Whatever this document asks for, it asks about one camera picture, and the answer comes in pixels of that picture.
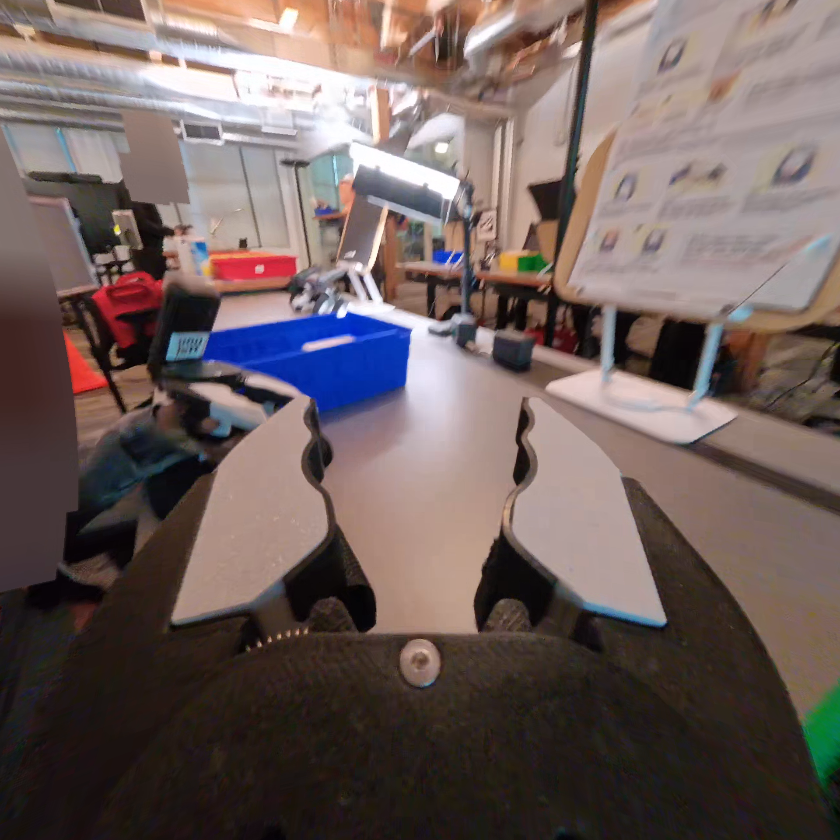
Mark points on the flat grey power adapter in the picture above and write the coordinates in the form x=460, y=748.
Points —
x=441, y=329

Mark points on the orange traffic cone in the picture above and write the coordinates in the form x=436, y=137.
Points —
x=82, y=367

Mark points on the large green plastic bin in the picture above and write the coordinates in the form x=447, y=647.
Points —
x=823, y=735

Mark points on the grey display panel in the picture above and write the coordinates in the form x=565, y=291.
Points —
x=65, y=246

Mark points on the wooden table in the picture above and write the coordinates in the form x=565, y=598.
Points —
x=446, y=270

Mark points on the grey tablet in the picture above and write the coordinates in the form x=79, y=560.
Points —
x=361, y=229

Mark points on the idle grey gripper tool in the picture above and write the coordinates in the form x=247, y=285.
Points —
x=318, y=292

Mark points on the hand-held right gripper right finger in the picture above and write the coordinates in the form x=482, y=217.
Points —
x=577, y=525

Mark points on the black pole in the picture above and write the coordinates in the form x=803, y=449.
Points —
x=574, y=164

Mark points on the small green bin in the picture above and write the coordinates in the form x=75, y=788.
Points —
x=533, y=264

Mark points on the white board stand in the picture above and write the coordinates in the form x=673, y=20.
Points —
x=649, y=407

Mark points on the red plastic bin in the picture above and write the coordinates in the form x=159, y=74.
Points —
x=253, y=267

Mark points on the red backpack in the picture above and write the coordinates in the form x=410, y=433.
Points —
x=128, y=308

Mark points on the blue plastic bin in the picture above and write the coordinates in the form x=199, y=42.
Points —
x=354, y=374

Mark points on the LED light panel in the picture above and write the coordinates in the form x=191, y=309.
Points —
x=403, y=187

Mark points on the small blue bin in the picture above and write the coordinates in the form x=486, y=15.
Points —
x=447, y=256

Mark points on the printed instruction sheet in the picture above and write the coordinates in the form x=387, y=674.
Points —
x=709, y=164

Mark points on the framed marker poster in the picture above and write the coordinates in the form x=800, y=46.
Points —
x=486, y=226

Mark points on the grey desk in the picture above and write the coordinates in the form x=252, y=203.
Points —
x=426, y=459

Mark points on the white tablet stand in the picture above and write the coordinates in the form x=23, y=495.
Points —
x=364, y=285

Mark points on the person's left hand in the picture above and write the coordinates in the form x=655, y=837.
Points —
x=187, y=426

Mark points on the black light stand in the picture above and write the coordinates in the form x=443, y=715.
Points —
x=468, y=262

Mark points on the black softbox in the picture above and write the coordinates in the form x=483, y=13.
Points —
x=548, y=197

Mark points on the black monitor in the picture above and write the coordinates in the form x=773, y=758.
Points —
x=92, y=210

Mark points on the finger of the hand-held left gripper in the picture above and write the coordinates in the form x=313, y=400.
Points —
x=279, y=390
x=229, y=403

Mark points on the small yellow bin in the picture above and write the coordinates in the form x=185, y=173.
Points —
x=510, y=261

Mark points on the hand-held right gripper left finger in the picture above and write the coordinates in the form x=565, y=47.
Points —
x=256, y=518

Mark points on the person's left forearm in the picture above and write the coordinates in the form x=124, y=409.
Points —
x=131, y=459

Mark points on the dark grey cube charger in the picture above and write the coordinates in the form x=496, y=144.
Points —
x=464, y=331
x=513, y=349

